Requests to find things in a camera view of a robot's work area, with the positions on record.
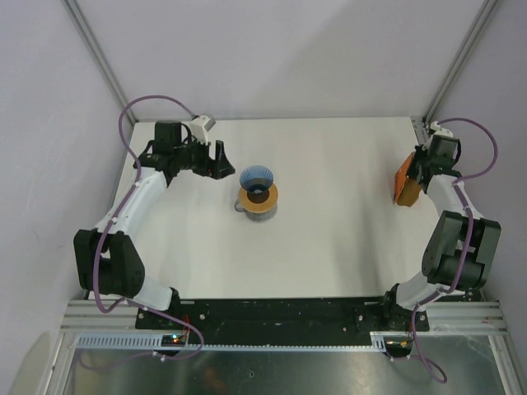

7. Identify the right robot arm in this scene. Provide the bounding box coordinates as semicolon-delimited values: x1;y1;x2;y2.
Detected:
380;129;501;330

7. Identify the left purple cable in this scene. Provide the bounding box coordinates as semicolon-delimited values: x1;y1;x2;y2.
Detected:
77;95;207;371

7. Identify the orange filter holder stack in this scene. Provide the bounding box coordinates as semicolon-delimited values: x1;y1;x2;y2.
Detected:
393;153;422;207

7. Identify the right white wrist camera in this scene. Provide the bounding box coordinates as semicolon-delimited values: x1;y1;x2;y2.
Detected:
428;121;454;140

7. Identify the wooden dripper stand ring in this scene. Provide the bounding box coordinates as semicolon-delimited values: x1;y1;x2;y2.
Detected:
239;183;280;213

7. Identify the blue ribbed dripper cone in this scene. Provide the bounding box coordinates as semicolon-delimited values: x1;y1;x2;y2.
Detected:
239;165;274;193

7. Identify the grey slotted cable duct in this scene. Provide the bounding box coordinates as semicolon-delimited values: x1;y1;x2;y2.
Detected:
76;332;386;352

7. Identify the clear glass pitcher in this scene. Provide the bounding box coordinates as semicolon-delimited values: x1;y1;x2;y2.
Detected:
234;200;278;223

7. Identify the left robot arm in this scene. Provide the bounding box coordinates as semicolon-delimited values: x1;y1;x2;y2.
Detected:
73;115;236;329

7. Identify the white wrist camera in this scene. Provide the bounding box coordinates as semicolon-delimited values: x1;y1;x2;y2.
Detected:
187;114;216;146
428;121;454;140

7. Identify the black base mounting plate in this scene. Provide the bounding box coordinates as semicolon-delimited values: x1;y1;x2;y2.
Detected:
135;296;430;346

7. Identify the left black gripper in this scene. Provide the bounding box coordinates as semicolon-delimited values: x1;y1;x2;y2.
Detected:
173;133;234;180

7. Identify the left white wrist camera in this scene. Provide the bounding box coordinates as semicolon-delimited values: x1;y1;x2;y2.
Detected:
187;114;216;146

